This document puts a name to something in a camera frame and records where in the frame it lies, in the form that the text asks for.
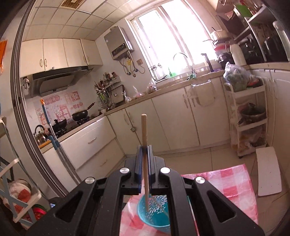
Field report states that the wooden chopstick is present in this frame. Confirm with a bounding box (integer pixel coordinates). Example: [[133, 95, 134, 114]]
[[151, 197, 169, 218], [141, 114, 149, 212]]

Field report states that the kitchen faucet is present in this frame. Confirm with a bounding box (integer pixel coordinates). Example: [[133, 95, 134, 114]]
[[173, 52, 197, 80]]

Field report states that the teal perforated plastic basket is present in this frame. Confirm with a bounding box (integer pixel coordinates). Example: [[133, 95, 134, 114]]
[[137, 195, 171, 234]]

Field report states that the pink checkered plastic tablecloth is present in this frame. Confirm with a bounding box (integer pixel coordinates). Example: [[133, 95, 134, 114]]
[[119, 163, 262, 235]]

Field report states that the black frying pan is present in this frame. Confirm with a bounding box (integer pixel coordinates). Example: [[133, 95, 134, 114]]
[[72, 102, 95, 122]]

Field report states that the black wok on stove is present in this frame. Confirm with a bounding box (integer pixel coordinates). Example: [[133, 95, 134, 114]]
[[52, 119, 67, 132]]

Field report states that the white plastic bag on door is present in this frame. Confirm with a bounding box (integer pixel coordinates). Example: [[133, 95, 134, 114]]
[[187, 80, 216, 107]]

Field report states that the metal kettle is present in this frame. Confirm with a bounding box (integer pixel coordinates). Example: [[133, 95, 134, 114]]
[[33, 125, 48, 146]]

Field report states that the white storage trolley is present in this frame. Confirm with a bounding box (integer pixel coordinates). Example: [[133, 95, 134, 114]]
[[223, 78, 268, 158]]

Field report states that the white board on floor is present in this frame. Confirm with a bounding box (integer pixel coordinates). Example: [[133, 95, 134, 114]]
[[256, 147, 282, 197]]

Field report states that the red patterned bag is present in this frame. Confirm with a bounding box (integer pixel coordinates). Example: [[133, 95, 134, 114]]
[[3, 179, 32, 213]]

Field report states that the range hood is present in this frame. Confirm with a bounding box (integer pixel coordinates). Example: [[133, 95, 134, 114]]
[[22, 66, 92, 98]]

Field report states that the green vegetable plastic bag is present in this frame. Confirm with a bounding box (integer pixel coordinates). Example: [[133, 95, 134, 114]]
[[223, 62, 256, 92]]

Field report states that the gas water heater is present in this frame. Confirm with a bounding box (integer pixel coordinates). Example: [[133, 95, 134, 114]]
[[104, 26, 134, 60]]

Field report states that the white thermos jug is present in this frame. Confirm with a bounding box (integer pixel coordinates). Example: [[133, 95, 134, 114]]
[[229, 44, 247, 66]]

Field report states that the metal shelf rack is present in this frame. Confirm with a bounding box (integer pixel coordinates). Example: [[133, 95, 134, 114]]
[[216, 0, 290, 66]]

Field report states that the utensil rack on wall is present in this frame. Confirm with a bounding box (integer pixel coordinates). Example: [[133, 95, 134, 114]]
[[94, 72, 125, 111]]

